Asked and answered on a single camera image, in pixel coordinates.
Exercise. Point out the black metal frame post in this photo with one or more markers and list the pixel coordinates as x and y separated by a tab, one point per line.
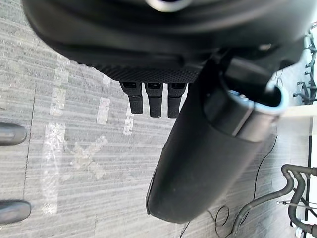
308	173

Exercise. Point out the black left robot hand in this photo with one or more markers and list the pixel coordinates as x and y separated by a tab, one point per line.
138	44

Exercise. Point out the grey drain pipe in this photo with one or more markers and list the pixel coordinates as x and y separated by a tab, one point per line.
296	191

